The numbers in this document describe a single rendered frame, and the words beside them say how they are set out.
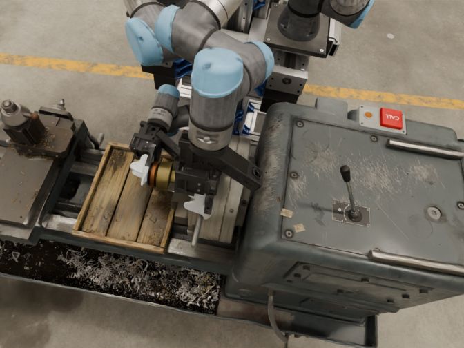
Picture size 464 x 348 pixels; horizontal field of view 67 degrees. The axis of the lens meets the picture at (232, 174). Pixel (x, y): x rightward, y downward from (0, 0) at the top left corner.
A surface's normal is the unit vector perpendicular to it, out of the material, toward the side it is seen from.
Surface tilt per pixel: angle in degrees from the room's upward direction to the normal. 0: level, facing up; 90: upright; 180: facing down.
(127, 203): 0
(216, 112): 71
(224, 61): 20
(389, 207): 0
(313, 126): 0
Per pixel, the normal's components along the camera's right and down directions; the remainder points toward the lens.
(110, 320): 0.09, -0.47
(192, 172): 0.14, -0.72
